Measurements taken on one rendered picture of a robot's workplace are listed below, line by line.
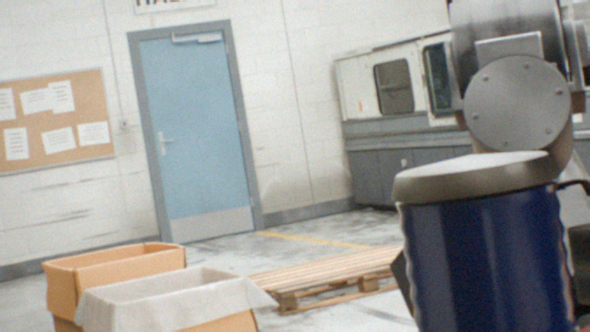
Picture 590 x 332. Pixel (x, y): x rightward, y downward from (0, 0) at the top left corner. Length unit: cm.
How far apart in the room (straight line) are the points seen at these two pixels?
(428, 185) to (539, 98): 36
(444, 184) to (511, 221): 2
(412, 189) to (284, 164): 1171
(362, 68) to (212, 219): 216
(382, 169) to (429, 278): 1114
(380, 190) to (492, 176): 1127
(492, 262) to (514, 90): 37
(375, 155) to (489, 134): 1089
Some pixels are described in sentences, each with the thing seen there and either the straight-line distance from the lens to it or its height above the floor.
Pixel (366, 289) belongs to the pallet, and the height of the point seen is 4.
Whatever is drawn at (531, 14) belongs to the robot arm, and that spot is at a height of 125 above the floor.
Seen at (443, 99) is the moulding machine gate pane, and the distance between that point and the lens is 1004.
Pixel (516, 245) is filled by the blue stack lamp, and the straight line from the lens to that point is 26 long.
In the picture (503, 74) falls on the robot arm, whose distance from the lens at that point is 62.
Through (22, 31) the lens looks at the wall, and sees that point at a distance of 1140.
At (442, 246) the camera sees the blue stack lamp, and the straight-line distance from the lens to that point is 26.
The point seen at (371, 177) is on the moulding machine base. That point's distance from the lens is 1166.
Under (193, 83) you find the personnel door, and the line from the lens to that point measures 1168.
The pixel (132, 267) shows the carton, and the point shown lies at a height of 69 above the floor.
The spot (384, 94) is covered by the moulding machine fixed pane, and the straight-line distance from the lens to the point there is 1116.
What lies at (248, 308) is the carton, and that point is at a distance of 406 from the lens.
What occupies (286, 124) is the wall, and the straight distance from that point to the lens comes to 1199.
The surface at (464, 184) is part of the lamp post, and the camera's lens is 25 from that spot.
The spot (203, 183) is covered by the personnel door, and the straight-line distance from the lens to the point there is 1167.
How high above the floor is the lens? 122
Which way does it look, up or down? 3 degrees down
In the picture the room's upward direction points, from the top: 9 degrees counter-clockwise
